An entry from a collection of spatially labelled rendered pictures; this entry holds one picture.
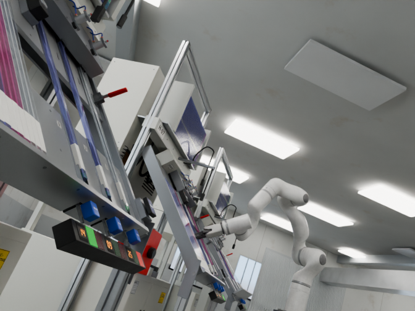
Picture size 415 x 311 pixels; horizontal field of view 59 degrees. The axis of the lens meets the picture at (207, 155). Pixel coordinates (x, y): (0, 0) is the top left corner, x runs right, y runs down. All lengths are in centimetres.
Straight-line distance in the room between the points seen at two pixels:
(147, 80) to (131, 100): 15
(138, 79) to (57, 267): 110
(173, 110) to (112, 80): 41
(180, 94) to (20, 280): 128
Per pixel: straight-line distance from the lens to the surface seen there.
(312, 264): 241
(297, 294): 243
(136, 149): 196
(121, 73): 230
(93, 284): 188
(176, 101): 220
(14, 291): 208
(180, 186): 219
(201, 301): 268
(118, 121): 212
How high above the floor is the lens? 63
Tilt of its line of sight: 20 degrees up
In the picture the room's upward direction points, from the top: 21 degrees clockwise
